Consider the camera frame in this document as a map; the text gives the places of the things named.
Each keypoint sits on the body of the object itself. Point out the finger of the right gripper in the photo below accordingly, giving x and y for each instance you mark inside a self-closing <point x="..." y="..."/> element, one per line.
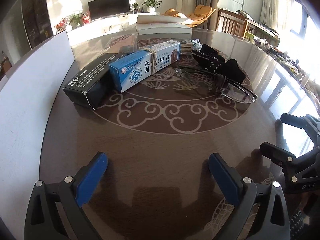
<point x="278" y="155"/>
<point x="309" y="123"/>

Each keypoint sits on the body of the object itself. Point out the bundle of wooden sticks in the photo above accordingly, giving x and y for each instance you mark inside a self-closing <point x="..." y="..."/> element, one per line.
<point x="187" y="46"/>

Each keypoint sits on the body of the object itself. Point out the black printed carton box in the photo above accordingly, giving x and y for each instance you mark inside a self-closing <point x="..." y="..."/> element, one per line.
<point x="91" y="84"/>

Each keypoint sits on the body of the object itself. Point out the red flower arrangement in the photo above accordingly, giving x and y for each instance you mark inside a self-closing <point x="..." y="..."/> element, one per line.
<point x="61" y="25"/>

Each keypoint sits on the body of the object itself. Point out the green potted plant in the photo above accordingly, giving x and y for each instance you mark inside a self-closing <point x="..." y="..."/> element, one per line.
<point x="152" y="5"/>

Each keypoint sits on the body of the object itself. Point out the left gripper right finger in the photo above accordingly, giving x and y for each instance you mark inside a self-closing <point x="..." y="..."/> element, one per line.
<point x="272" y="219"/>

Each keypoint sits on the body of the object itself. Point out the wooden dining chair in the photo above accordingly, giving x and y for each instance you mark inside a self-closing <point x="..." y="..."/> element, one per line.
<point x="231" y="23"/>

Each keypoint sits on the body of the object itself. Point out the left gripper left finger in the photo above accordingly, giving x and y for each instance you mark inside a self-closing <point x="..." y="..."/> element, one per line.
<point x="43" y="221"/>

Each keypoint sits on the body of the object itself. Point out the phone case in plastic bag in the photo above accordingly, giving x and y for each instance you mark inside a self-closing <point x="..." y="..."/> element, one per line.
<point x="122" y="44"/>

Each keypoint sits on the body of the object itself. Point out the dark glass display cabinet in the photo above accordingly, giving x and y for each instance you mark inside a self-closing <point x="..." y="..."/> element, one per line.
<point x="36" y="21"/>

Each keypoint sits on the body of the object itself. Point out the flat white gift box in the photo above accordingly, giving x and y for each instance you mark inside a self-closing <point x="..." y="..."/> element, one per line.
<point x="157" y="24"/>

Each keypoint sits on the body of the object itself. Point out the blue white medicine box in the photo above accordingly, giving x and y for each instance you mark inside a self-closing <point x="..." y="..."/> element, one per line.
<point x="135" y="67"/>

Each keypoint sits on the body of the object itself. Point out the white tv console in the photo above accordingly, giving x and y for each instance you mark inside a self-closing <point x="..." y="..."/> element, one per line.
<point x="106" y="25"/>

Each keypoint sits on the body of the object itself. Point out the black beaded hair accessory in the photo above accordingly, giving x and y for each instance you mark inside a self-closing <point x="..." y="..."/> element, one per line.
<point x="210" y="60"/>

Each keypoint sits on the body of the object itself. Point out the orange lounge chair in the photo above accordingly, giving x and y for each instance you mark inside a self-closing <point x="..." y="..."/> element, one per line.
<point x="199" y="16"/>

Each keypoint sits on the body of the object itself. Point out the black flat television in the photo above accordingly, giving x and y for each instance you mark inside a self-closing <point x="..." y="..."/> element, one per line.
<point x="103" y="8"/>

